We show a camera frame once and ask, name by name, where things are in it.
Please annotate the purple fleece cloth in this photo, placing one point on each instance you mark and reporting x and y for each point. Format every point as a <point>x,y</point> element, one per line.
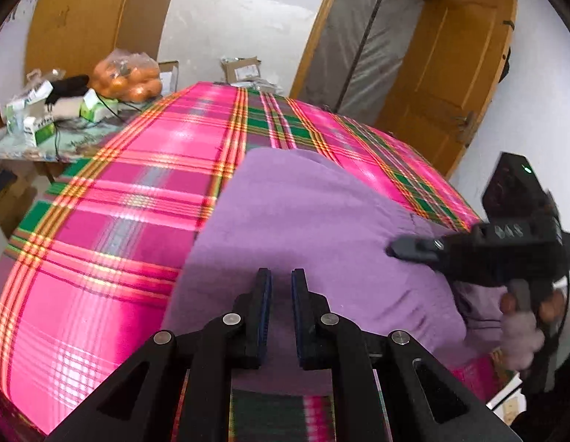
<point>312,221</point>

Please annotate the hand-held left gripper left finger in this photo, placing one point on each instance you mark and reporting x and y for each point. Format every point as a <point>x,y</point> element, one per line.
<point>265,313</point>

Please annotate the green tissue pack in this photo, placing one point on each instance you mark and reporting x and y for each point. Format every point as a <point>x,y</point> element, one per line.
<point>96,106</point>

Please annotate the wooden door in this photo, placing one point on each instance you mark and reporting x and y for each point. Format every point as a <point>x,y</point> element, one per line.
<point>455,64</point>

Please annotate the brown cardboard box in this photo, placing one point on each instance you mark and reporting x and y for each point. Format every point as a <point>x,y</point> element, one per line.
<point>241,71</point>

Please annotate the bag of oranges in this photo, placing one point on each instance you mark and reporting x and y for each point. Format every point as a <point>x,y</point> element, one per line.
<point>128,78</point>

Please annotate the green and white box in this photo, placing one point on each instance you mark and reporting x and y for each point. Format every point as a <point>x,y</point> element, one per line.
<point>41,131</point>

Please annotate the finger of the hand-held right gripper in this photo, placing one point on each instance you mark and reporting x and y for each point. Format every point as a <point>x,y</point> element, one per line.
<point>418,249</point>

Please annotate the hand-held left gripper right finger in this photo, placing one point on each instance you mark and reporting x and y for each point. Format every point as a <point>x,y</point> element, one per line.
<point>297,313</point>

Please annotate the wooden wardrobe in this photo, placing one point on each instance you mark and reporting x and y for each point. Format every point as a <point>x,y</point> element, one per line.
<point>96,14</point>

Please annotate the small white box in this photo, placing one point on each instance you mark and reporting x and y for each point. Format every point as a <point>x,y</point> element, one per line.
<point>169,76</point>

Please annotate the black cloth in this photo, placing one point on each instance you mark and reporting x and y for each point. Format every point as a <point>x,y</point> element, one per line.
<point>66,88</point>

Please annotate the person's right hand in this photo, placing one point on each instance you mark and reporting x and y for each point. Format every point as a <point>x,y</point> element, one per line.
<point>519,336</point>

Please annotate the pink green plaid blanket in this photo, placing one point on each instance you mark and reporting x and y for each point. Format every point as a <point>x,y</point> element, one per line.
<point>128,221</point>

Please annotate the wooden door frame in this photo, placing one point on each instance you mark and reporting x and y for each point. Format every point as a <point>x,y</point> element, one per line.
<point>322,23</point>

